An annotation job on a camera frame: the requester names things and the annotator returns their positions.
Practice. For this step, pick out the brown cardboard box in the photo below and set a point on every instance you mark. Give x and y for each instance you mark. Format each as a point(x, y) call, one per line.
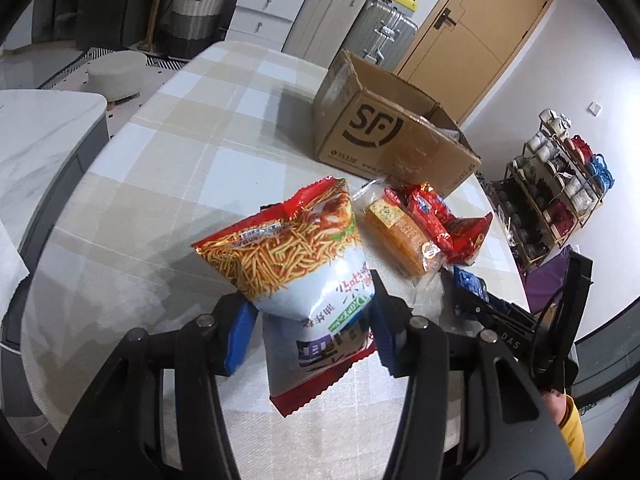
point(385, 130)

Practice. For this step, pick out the silver suitcase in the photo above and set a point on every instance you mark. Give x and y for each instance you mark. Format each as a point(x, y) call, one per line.
point(382, 35)

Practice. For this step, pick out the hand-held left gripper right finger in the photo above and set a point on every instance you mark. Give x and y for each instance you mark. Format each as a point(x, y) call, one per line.
point(387, 335)

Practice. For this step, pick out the wooden door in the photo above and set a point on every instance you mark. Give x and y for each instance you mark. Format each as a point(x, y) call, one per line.
point(480, 35)

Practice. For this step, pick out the person's right hand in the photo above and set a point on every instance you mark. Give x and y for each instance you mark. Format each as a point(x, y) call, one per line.
point(554, 407)

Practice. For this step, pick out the woven laundry basket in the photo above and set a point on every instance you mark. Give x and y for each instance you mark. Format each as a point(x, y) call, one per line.
point(195, 15)

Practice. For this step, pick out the black white striped rug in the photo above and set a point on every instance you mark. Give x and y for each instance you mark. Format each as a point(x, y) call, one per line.
point(65, 67)

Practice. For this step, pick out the rows of assorted shoes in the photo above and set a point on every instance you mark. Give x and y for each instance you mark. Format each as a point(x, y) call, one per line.
point(560, 180)

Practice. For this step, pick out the purple bag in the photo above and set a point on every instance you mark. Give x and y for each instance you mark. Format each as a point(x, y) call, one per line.
point(547, 280)

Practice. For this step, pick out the blue cookie packet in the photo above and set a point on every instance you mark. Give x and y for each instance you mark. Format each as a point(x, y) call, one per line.
point(470, 284)

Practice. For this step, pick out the person's right forearm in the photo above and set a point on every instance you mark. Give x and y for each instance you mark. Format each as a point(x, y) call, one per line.
point(574, 435)

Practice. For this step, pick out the orange cake packet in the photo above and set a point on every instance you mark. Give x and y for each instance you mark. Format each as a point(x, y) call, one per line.
point(397, 230)

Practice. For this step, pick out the round grey stool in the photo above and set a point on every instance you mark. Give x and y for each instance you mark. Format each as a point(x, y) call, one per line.
point(112, 74)

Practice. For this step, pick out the white light switch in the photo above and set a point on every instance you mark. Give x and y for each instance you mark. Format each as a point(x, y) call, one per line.
point(595, 109)

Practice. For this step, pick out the beige suitcase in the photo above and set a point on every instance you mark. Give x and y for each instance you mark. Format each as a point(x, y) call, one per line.
point(325, 15)

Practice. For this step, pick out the white drawer desk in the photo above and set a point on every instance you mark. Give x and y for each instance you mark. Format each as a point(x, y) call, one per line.
point(260, 5)

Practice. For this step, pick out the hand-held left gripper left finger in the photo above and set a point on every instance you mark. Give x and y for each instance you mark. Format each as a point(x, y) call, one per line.
point(240, 340)

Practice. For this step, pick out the wooden shoe rack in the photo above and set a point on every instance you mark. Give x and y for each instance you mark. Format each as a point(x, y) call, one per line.
point(530, 230)

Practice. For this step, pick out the large red chips packet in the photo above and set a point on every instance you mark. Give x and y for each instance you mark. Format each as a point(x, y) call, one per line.
point(470, 240)

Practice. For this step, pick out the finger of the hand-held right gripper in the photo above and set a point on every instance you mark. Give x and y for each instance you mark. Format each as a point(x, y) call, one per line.
point(475, 311)
point(515, 316)

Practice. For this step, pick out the small red snack packet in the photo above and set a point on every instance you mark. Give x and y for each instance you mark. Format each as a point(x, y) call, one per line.
point(427, 208)

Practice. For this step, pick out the noodle snack packet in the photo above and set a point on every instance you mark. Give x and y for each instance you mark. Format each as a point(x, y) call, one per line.
point(295, 270)

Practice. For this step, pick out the dark grey fridge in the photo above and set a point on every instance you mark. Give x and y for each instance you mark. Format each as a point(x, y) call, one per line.
point(100, 5)

